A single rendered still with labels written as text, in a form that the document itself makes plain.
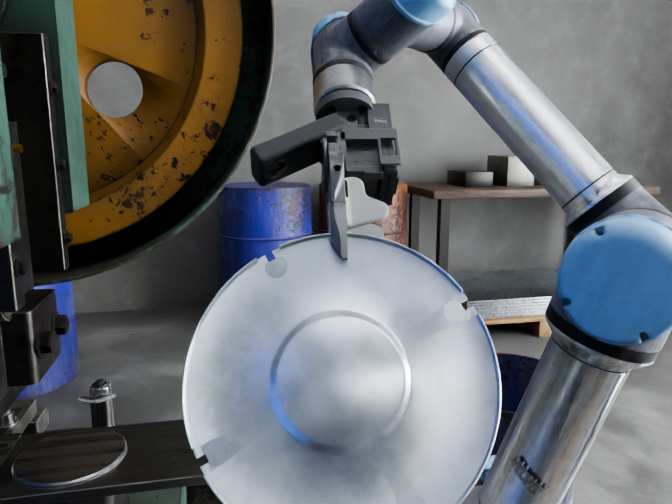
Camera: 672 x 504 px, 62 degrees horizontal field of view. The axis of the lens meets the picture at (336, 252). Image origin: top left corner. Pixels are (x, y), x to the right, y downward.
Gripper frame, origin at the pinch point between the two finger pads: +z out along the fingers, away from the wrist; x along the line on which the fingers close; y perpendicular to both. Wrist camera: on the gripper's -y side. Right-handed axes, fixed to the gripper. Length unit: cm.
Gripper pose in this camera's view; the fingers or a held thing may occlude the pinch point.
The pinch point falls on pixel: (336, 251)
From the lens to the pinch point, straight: 56.3
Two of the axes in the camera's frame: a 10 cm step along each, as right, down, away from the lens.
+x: -0.5, 5.6, 8.3
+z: 0.5, 8.3, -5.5
